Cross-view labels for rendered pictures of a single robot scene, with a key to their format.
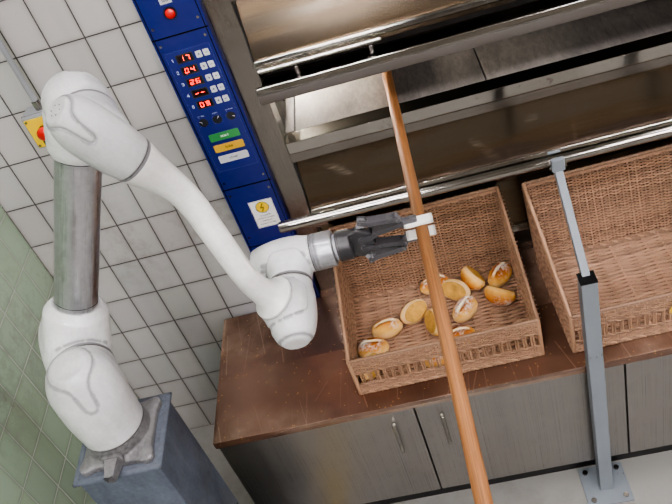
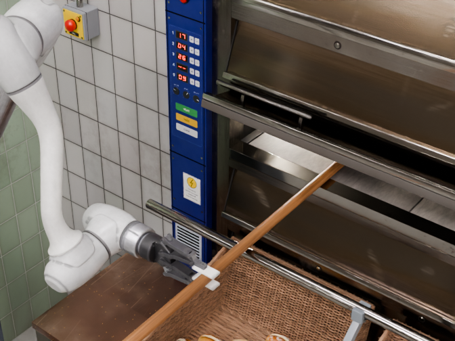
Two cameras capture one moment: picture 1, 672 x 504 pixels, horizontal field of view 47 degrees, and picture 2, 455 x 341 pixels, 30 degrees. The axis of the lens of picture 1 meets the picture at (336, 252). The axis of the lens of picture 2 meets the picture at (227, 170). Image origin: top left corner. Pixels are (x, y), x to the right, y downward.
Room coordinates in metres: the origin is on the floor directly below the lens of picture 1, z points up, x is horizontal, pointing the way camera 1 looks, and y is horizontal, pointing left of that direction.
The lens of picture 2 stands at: (-0.05, -0.99, 2.65)
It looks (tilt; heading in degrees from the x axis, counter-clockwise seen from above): 34 degrees down; 27
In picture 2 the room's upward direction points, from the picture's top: 1 degrees clockwise
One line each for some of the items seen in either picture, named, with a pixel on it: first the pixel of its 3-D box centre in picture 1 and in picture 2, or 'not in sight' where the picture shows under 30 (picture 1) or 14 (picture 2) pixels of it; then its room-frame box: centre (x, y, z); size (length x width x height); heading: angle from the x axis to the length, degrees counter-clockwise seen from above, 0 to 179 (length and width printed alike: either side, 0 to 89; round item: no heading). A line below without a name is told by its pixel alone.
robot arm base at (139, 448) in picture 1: (116, 437); not in sight; (1.26, 0.63, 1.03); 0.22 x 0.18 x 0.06; 170
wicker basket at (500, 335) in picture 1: (430, 287); (256, 339); (1.67, -0.23, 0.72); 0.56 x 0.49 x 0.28; 80
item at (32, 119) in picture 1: (48, 124); (80, 20); (2.05, 0.63, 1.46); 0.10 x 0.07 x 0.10; 79
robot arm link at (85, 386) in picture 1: (89, 391); not in sight; (1.29, 0.63, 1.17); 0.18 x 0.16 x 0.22; 15
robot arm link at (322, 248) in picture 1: (325, 249); (139, 240); (1.43, 0.02, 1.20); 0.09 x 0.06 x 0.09; 170
